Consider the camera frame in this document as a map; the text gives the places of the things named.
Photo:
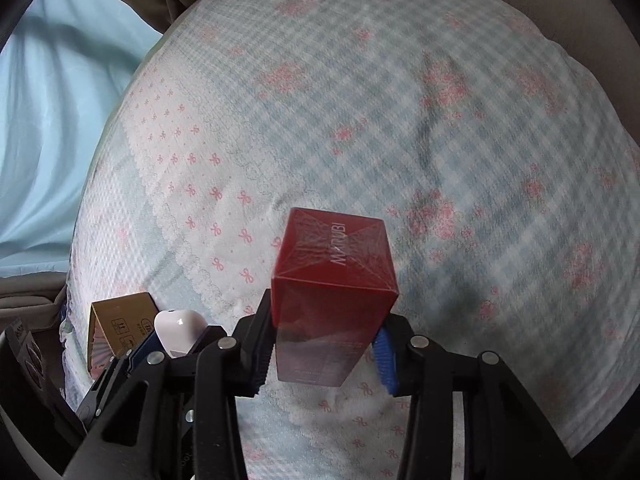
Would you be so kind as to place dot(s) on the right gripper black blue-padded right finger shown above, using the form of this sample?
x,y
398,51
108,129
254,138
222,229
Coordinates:
x,y
469,416

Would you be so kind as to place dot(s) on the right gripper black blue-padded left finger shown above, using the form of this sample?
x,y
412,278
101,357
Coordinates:
x,y
234,366

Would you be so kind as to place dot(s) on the open cardboard box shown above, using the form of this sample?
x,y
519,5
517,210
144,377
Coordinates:
x,y
116,326

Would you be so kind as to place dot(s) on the light blue curtain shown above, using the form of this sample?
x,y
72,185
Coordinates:
x,y
63,69

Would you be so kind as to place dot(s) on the red cosmetic box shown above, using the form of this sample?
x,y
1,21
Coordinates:
x,y
332,286

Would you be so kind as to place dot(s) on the checkered floral bed sheet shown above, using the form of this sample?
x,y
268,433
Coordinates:
x,y
508,186

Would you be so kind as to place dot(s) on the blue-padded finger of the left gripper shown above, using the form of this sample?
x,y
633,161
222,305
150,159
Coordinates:
x,y
112,377

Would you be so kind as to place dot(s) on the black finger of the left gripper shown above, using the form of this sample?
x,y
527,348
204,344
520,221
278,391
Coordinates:
x,y
146,431

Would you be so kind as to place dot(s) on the white earbuds case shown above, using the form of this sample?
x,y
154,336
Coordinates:
x,y
178,330

